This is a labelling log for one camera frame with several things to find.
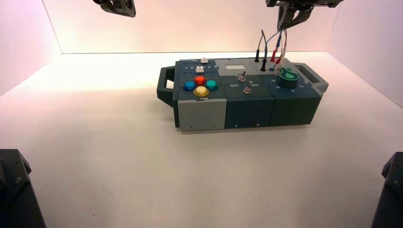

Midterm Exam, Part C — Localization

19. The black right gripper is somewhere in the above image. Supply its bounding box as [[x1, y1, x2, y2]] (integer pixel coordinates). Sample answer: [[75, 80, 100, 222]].
[[265, 0, 345, 31]]

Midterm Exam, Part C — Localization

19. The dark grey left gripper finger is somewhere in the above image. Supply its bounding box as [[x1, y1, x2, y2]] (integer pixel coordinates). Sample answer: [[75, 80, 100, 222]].
[[93, 0, 118, 13], [117, 0, 137, 18]]

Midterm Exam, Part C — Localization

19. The blue jumper wire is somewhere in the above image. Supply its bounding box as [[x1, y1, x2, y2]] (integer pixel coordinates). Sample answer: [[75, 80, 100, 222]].
[[264, 28, 288, 64]]

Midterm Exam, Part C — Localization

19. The green rotary knob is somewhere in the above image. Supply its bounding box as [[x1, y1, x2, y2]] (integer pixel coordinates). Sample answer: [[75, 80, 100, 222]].
[[277, 66, 299, 89]]

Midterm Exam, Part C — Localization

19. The blue and grey control box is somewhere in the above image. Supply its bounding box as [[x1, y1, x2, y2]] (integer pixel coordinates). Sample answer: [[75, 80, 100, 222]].
[[156, 57, 330, 132]]

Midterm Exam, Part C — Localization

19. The yellow round push button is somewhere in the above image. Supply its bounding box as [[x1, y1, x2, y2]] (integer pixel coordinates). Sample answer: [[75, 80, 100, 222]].
[[192, 85, 210, 98]]

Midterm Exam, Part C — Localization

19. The white jumper wire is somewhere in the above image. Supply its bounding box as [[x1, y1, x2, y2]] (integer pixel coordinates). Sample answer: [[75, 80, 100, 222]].
[[278, 29, 288, 62]]

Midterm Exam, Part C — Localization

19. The red jumper wire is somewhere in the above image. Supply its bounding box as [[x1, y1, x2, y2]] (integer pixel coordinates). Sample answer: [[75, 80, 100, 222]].
[[270, 31, 284, 66]]

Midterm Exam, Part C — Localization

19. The black jumper wire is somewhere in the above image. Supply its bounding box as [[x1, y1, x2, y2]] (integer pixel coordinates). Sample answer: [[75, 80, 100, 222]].
[[254, 29, 269, 73]]

